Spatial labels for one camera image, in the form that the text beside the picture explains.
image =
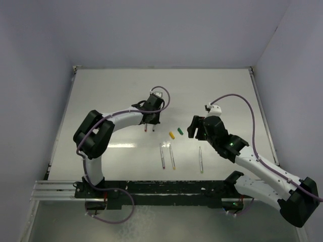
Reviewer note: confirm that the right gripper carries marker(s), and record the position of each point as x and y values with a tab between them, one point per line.
192	128

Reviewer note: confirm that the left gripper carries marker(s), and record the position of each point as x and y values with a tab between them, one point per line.
155	121

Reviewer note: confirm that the green pen cap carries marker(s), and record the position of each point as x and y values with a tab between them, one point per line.
180	131

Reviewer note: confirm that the yellow pen cap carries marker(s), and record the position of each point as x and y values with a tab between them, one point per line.
171	135

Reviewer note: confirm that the yellow marker pen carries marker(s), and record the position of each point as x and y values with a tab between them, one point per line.
172	157

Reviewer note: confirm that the purple marker pen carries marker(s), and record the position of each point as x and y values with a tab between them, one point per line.
162	156

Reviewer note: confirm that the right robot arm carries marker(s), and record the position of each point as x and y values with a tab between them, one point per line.
296	199

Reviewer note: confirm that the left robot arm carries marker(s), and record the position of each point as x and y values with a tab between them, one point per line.
94	134

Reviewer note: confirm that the green marker pen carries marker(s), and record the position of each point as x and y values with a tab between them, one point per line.
200	160

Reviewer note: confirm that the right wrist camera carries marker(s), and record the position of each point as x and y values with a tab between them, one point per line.
213	110

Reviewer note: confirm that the aluminium frame rail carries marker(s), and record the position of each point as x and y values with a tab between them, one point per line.
53	190

